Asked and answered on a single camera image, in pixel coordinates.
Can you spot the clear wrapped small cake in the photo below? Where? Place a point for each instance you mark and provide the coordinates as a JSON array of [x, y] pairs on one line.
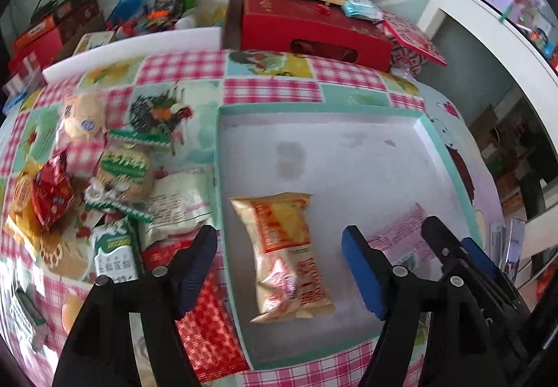
[[82, 119]]

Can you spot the pink plaid picture tablecloth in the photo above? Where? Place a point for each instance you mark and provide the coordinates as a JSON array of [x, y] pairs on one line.
[[188, 88]]

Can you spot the white green snack bag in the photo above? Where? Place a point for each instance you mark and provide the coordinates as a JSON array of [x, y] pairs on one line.
[[179, 203]]

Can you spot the blue liquid bottle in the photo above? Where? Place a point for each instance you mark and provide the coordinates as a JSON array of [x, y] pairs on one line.
[[123, 11]]

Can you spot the clear acrylic box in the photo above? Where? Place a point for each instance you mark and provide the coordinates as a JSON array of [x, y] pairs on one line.
[[25, 80]]

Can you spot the yellow soft bread pack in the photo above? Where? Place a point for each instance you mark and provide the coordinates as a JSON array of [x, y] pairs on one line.
[[22, 223]]

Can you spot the large red gift box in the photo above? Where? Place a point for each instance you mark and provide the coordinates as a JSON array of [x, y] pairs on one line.
[[308, 27]]

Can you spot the pink barcode snack packet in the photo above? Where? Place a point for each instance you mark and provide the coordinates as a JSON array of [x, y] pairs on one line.
[[402, 242]]

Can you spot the orange yellow bread snack bag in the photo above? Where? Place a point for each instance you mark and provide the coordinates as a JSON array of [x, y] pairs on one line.
[[288, 284]]

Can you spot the white shelf table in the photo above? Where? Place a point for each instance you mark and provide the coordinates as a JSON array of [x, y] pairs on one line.
[[531, 72]]

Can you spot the red puffy snack bag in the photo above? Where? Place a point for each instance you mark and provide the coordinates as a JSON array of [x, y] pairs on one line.
[[51, 191]]

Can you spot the pink red patterned gift box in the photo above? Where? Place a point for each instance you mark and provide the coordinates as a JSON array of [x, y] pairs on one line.
[[411, 48]]

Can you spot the green round biscuit pack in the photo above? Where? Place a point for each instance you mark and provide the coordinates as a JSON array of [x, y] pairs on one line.
[[124, 174]]

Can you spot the white foam board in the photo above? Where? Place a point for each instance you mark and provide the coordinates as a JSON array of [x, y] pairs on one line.
[[189, 40]]

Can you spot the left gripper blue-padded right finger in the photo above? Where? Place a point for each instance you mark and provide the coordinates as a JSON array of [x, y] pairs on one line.
[[397, 297]]

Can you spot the red patterned snack pack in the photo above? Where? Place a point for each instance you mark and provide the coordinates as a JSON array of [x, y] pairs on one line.
[[208, 331]]

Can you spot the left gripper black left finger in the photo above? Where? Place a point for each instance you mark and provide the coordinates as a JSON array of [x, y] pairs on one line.
[[99, 348]]

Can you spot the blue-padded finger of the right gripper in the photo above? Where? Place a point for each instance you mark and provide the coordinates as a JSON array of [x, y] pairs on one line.
[[445, 246]]

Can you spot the blue wet wipes pack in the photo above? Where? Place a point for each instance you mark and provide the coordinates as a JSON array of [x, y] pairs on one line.
[[362, 9]]

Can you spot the dark red box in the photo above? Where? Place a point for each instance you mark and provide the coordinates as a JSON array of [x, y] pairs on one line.
[[70, 15]]

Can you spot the orange red flat box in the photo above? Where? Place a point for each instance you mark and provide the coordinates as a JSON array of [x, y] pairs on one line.
[[46, 25]]

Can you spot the colourful toy pile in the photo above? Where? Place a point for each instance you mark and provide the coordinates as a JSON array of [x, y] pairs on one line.
[[162, 16]]

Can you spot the white tray with teal rim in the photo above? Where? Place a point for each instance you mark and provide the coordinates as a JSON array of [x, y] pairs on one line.
[[361, 165]]

